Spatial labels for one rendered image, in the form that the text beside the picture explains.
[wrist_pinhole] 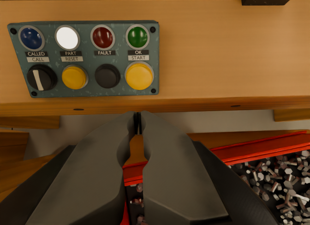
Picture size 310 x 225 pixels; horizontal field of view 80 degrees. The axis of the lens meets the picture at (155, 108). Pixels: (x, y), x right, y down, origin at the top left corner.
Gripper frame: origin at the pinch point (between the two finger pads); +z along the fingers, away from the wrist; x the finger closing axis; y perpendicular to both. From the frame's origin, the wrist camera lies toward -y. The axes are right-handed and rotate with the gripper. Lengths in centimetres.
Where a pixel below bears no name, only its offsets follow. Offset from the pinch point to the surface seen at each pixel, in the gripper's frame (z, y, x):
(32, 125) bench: 63, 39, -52
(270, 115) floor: 87, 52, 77
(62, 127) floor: 84, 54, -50
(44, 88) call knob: 8.1, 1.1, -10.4
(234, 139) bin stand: 15.0, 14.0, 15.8
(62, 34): 8.8, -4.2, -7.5
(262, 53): 13.4, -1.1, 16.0
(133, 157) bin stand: 13.6, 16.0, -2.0
